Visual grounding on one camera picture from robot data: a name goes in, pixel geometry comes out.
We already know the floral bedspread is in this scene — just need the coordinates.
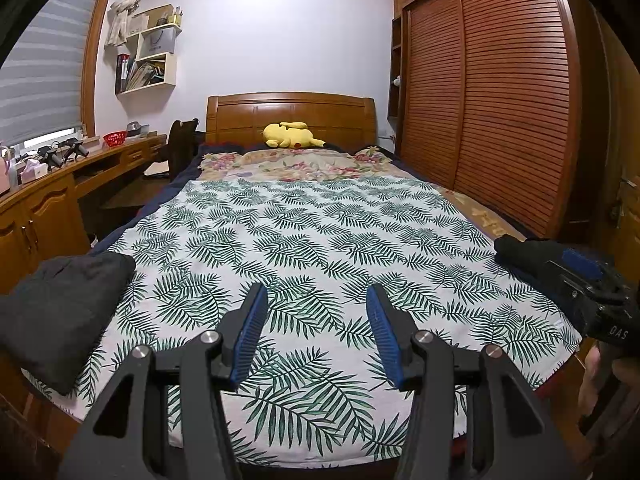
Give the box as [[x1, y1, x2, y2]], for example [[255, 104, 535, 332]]
[[197, 146, 526, 241]]

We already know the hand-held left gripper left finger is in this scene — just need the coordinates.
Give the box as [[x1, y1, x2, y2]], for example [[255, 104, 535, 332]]
[[57, 282, 271, 480]]

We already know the row of books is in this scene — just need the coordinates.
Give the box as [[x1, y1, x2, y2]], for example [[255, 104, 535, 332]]
[[127, 60, 166, 90]]

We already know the wooden slatted wardrobe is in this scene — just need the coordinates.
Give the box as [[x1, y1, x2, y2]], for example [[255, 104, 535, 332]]
[[387, 0, 608, 241]]

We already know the leaf print bed sheet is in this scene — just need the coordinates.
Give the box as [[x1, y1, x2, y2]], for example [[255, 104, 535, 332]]
[[22, 176, 583, 468]]

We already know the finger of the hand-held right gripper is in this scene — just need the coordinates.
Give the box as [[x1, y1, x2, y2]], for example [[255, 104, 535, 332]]
[[544, 249, 636, 318]]

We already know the white paper bag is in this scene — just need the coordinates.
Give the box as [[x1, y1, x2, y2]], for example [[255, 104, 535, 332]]
[[137, 27, 176, 56]]

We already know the wooden desk with cabinets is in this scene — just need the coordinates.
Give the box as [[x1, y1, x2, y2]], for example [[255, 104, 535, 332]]
[[0, 134, 167, 301]]

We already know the dark desk chair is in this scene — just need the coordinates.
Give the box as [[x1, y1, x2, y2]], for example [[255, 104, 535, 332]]
[[144, 118, 200, 183]]

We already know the beige tied curtain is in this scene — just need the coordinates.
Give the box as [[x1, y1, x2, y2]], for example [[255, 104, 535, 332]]
[[104, 0, 153, 47]]

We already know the black jacket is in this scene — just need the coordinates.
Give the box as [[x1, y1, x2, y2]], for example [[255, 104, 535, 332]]
[[0, 252, 137, 396]]

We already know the dark folded garment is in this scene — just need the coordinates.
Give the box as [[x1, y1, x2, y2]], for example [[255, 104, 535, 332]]
[[494, 234, 616, 281]]

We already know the grey window blind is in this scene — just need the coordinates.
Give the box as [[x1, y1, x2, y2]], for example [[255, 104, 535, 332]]
[[0, 0, 108, 147]]

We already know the wooden bed headboard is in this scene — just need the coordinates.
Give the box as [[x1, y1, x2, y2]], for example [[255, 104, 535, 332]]
[[206, 91, 377, 151]]

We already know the white wall shelf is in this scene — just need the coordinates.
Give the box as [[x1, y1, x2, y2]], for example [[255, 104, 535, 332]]
[[115, 4, 183, 95]]

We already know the wooden window frame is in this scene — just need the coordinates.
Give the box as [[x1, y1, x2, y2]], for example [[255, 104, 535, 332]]
[[80, 0, 118, 138]]

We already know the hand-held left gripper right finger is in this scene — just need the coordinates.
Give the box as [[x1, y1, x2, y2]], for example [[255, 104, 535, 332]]
[[365, 284, 583, 480]]

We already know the pink tissue box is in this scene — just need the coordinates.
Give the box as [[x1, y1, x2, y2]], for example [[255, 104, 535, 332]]
[[20, 159, 48, 183]]

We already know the person's right hand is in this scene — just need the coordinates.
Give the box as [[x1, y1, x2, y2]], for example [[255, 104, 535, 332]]
[[578, 345, 640, 418]]

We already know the yellow plush toy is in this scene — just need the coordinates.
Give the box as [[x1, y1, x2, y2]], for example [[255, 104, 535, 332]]
[[262, 121, 327, 150]]

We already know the wooden door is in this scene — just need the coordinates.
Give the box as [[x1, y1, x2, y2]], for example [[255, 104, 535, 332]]
[[595, 10, 640, 281]]

